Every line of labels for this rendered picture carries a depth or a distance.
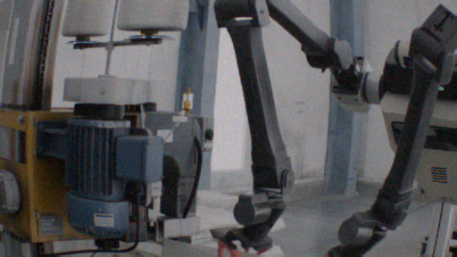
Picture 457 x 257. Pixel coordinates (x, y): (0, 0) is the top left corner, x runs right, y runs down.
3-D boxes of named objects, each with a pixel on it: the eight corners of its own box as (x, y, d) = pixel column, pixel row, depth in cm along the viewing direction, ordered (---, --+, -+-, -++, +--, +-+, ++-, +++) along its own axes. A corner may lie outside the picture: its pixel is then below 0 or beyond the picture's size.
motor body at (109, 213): (143, 238, 147) (145, 120, 146) (95, 242, 135) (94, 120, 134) (100, 223, 157) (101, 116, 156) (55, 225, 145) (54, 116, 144)
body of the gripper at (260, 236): (225, 235, 159) (241, 211, 157) (252, 229, 167) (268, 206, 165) (244, 252, 156) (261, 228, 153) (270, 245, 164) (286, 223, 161)
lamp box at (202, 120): (212, 151, 195) (215, 117, 195) (202, 152, 192) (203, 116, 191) (191, 148, 200) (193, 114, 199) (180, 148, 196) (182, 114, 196)
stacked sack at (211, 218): (245, 227, 487) (246, 208, 486) (179, 237, 435) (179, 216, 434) (197, 219, 513) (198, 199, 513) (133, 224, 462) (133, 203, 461)
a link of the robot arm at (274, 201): (294, 203, 158) (277, 188, 161) (276, 206, 152) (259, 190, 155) (278, 227, 160) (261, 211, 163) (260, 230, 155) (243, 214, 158)
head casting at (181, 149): (198, 217, 193) (204, 103, 191) (135, 222, 173) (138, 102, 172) (124, 198, 211) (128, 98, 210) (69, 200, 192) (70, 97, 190)
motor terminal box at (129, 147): (165, 191, 147) (166, 136, 147) (149, 197, 137) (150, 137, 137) (129, 187, 149) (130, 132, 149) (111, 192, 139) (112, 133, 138)
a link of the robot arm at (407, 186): (458, 53, 114) (426, 27, 122) (443, 54, 112) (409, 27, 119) (407, 225, 138) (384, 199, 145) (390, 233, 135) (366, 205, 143)
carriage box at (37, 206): (123, 238, 169) (125, 111, 168) (30, 244, 143) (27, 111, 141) (69, 218, 185) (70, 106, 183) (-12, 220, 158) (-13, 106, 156)
